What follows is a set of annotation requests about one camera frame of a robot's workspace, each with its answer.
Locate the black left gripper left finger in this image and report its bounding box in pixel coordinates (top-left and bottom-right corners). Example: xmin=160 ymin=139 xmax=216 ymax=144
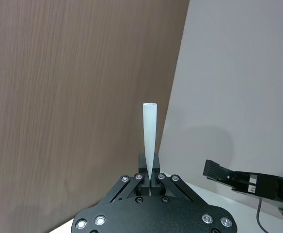
xmin=99 ymin=152 xmax=151 ymax=205

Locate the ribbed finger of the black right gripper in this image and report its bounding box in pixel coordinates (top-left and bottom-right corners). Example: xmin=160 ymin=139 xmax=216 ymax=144
xmin=203 ymin=159 xmax=236 ymax=189

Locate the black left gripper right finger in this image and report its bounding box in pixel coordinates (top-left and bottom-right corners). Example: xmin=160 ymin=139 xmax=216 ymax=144
xmin=151 ymin=153 xmax=198 ymax=202

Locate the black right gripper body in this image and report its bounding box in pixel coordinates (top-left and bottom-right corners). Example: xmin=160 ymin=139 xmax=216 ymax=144
xmin=231 ymin=169 xmax=283 ymax=201

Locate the white tapered plastic piece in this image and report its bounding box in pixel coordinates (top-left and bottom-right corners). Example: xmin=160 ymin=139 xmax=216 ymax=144
xmin=142 ymin=102 xmax=158 ymax=196

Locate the white table cloth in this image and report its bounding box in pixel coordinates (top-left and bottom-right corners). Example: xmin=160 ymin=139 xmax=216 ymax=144
xmin=49 ymin=171 xmax=283 ymax=233

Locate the brown wood grain panel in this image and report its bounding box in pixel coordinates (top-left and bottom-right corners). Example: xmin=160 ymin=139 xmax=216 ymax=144
xmin=0 ymin=0 xmax=190 ymax=233

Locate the thin grey cable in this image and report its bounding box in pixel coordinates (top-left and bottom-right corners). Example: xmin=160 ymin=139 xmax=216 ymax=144
xmin=256 ymin=196 xmax=268 ymax=232

